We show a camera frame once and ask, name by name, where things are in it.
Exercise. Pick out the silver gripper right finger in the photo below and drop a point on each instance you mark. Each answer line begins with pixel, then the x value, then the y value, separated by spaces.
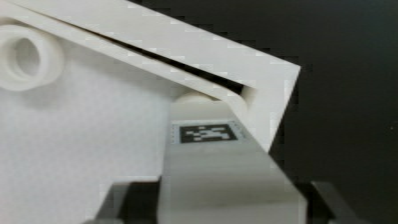
pixel 329 210

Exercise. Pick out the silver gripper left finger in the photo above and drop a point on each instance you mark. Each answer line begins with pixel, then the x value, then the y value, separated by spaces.
pixel 130 204

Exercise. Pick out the white desk leg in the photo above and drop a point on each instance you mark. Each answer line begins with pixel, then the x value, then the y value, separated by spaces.
pixel 222 184

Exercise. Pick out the white U-shaped obstacle frame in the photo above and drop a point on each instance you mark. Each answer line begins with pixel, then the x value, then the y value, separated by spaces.
pixel 178 51

